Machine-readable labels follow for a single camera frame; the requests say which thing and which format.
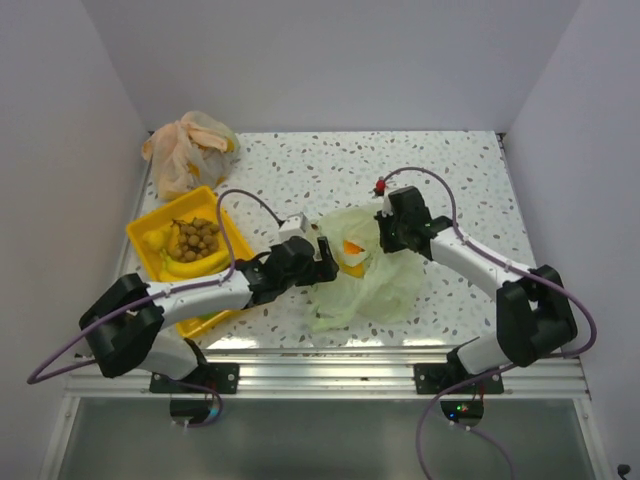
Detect orange plastic bag with fruit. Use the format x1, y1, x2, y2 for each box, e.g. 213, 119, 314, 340
141, 111, 240, 201

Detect yellow pear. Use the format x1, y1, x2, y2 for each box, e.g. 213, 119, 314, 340
142, 229, 169, 252

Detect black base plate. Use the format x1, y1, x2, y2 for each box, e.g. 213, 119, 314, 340
149, 362, 240, 395
413, 363, 505, 395

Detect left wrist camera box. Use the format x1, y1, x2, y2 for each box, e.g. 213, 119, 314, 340
278, 212, 309, 243

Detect bunch of longan fruit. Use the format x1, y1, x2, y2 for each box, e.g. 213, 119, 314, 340
169, 217, 220, 263

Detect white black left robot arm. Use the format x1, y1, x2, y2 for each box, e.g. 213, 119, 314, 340
79, 236, 339, 393

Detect green knotted plastic bag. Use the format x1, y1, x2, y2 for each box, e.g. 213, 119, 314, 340
309, 205, 424, 332

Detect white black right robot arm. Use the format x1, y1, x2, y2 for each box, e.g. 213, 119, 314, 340
375, 187, 577, 393

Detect aluminium rail frame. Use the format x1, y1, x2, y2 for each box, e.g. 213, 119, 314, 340
62, 130, 609, 480

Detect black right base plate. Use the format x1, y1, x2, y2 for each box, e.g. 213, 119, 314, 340
413, 363, 505, 395

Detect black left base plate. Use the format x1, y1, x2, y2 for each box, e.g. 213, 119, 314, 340
149, 362, 240, 395

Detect yellow plastic tray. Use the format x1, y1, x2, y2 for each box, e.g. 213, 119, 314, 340
125, 185, 256, 338

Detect orange yellow mango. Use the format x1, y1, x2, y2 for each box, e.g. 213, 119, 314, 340
340, 240, 368, 278

